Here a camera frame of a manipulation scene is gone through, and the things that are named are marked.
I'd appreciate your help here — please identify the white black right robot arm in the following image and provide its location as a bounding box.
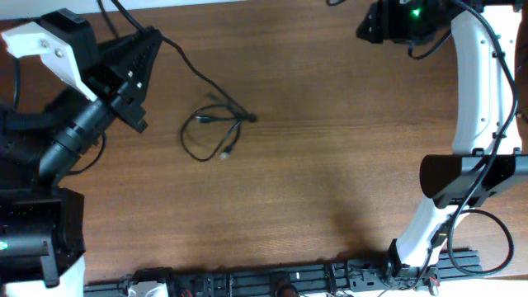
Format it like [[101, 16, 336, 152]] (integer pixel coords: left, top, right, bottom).
[[356, 0, 527, 284]]

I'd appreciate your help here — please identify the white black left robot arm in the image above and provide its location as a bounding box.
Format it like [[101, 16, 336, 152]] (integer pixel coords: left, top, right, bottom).
[[1, 22, 162, 296]]

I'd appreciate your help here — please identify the black micro USB cable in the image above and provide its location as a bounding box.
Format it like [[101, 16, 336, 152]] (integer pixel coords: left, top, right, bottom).
[[179, 102, 248, 163]]

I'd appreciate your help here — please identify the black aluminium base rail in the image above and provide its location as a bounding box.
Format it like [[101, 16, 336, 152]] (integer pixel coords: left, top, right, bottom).
[[84, 252, 469, 297]]

